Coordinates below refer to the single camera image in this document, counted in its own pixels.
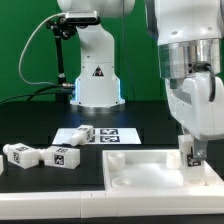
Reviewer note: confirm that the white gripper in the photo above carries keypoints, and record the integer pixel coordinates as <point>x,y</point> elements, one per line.
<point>189,104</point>

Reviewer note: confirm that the white square table top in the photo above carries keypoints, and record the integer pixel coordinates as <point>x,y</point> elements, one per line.
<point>153,169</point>

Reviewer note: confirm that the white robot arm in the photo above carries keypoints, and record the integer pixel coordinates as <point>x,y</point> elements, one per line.
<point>188,35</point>

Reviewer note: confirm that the white marker sheet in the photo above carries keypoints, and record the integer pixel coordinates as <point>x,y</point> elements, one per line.
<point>100,136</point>

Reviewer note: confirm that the white L-shaped fence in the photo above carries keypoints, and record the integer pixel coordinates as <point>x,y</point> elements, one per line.
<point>89,204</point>

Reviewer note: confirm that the white block at left edge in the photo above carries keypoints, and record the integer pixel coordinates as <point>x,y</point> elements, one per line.
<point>1,165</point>

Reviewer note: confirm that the silver camera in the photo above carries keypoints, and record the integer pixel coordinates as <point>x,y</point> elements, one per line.
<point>82,18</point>

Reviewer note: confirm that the black camera stand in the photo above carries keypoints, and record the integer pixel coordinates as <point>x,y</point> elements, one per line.
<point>62,31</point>

